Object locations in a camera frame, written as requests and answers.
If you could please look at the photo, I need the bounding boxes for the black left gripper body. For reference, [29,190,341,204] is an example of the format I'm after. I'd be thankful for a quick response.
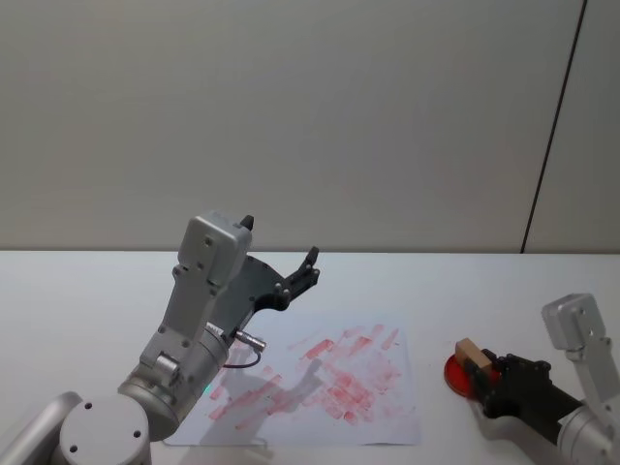
[208,254,288,336]

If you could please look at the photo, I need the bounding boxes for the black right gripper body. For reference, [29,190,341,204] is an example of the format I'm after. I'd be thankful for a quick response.
[482,355,585,445]

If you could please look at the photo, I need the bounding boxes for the wooden stamp block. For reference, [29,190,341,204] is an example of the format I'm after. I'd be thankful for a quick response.
[454,338,496,385]

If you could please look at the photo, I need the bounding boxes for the white paper red stamp marks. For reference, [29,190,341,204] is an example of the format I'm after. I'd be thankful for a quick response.
[163,314,422,448]

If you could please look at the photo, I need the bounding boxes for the thin dark cable silver plug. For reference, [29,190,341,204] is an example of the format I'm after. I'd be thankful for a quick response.
[220,328,268,372]

